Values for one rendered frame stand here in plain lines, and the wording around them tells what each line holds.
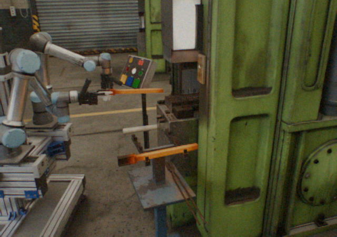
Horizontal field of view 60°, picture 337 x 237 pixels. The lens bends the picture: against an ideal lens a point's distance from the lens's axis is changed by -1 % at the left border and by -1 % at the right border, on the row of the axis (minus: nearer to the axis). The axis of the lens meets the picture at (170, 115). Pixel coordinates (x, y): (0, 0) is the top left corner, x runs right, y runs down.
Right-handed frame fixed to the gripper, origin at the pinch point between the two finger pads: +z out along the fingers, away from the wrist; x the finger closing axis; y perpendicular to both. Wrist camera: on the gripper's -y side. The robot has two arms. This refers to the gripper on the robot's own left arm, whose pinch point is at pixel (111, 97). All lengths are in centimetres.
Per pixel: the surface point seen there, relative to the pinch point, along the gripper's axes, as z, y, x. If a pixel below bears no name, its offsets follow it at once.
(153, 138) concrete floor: 94, -20, -115
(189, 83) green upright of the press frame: -11, -62, -3
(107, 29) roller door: 17, 174, -736
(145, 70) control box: -18.2, -26.0, -16.6
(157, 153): 0, -43, 90
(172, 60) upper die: -35, -50, 29
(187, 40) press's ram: -49, -59, 31
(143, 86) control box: -6.1, -24.3, -11.6
